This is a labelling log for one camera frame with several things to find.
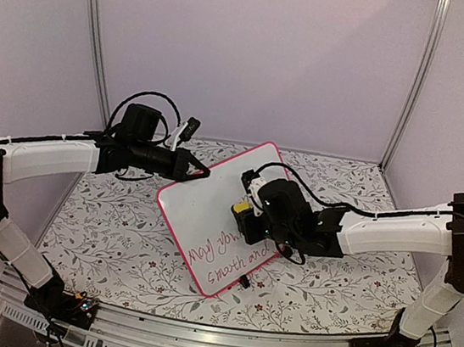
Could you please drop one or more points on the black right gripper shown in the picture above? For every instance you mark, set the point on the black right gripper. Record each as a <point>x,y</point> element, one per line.
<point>252,234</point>

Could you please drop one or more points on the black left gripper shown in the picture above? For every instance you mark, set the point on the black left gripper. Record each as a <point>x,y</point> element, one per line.
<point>182,159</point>

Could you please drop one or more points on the yellow whiteboard eraser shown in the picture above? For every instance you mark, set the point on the yellow whiteboard eraser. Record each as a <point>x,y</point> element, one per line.
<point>241,208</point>

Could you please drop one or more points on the pink framed whiteboard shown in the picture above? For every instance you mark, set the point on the pink framed whiteboard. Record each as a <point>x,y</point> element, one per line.
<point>199,217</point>

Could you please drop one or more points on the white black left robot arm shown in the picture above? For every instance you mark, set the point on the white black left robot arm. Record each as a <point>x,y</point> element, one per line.
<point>119,146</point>

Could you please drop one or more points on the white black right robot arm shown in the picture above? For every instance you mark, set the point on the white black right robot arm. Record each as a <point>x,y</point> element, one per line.
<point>277,210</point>

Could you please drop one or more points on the black left stand foot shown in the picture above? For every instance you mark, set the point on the black left stand foot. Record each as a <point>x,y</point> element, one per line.
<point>243,280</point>

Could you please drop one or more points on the floral patterned table mat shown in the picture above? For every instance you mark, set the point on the floral patterned table mat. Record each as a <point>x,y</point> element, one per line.
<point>111,240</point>

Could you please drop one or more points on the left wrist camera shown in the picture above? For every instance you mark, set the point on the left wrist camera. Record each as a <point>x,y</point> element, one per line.
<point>182,133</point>

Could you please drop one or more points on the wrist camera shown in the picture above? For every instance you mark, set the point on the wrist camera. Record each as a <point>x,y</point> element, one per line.
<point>252,183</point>
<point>182,133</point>

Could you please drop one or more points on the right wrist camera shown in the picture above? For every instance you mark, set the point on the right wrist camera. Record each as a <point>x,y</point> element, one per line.
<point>252,183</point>

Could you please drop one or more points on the aluminium front rail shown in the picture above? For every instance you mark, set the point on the aluminium front rail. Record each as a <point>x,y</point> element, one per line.
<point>218,343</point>

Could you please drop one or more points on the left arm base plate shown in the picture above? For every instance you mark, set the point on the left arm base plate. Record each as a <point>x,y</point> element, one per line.
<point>76,311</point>

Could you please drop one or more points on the left aluminium frame post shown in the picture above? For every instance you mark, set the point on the left aluminium frame post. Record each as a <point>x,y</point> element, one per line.
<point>96,46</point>

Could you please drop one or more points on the aluminium frame post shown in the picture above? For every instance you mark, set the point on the aluminium frame post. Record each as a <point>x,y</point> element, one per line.
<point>96,46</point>
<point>424,66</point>

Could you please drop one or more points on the right aluminium frame post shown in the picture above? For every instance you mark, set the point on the right aluminium frame post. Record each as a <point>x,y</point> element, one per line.
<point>424,66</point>

